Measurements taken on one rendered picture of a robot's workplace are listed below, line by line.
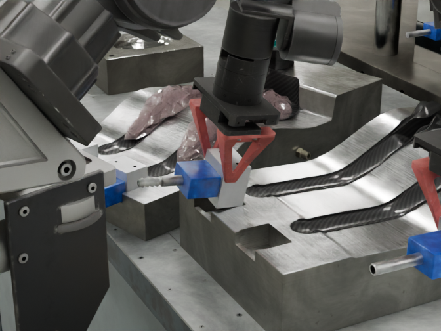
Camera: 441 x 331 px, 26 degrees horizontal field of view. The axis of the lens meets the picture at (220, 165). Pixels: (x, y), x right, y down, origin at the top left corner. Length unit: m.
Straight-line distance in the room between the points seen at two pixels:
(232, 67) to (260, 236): 0.20
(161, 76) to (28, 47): 1.20
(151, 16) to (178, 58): 1.18
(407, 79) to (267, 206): 0.87
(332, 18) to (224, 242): 0.28
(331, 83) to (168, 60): 0.42
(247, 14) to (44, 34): 0.43
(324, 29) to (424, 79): 0.93
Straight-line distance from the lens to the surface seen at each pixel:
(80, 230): 0.87
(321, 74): 1.56
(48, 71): 0.62
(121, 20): 0.69
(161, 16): 0.67
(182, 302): 1.13
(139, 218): 1.25
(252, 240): 1.10
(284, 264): 1.02
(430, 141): 0.94
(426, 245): 0.95
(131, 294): 1.42
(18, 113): 0.65
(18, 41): 0.65
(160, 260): 1.21
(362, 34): 2.28
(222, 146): 1.07
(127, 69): 1.80
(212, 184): 1.11
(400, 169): 1.23
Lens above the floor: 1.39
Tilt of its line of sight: 23 degrees down
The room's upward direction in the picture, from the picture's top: straight up
